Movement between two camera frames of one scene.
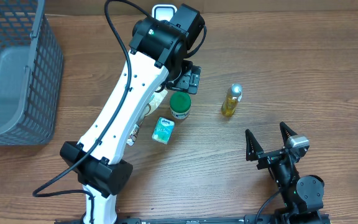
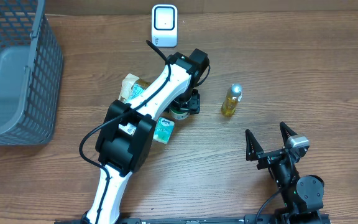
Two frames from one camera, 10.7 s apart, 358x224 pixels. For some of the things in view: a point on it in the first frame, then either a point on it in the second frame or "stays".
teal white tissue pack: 163,130 stays
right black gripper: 255,152 stays
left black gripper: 188,78 to 194,105
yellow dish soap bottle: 232,97 stays
